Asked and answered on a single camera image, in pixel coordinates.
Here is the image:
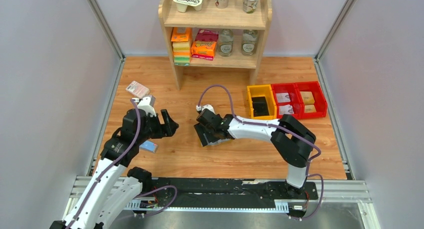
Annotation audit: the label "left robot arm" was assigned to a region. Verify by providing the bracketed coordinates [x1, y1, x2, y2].
[50, 108, 179, 229]

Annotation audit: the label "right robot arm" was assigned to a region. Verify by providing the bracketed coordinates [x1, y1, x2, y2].
[194, 108, 316, 189]

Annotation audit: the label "pink white card pack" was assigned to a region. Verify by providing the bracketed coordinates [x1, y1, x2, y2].
[125, 80, 150, 99]

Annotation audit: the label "white cards in bin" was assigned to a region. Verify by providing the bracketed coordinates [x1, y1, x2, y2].
[275, 92, 294, 115]

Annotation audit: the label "blue small box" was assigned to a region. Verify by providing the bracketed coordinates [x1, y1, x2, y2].
[139, 140, 158, 153]

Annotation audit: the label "black item in bin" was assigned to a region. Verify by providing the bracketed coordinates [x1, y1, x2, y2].
[251, 96, 270, 117]

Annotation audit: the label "yellow plastic bin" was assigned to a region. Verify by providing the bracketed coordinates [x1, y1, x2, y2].
[247, 84, 276, 120]

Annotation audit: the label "orange pink snack box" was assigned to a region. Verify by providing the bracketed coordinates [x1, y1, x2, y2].
[191, 29, 219, 61]

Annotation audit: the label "left glass bottle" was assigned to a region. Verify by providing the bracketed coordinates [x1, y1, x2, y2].
[218, 29, 234, 57]

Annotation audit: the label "glass bottle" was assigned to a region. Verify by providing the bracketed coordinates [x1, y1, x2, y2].
[241, 29, 258, 56]
[218, 29, 234, 57]

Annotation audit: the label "stack of coloured sponges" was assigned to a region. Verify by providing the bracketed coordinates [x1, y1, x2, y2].
[171, 27, 193, 66]

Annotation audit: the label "wooden shelf unit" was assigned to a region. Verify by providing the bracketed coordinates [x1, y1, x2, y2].
[158, 0, 273, 89]

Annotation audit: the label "right glass bottle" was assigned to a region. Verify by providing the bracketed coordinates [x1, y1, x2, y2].
[241, 29, 258, 56]

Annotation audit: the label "right red plastic bin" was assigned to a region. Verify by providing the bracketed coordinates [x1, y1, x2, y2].
[295, 81, 328, 119]

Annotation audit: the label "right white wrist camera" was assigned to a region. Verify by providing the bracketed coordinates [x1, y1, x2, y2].
[196, 104, 215, 113]

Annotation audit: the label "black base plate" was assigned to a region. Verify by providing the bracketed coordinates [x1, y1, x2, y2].
[142, 177, 319, 209]

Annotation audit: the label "aluminium rail frame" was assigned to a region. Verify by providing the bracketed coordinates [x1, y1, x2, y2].
[69, 176, 381, 229]

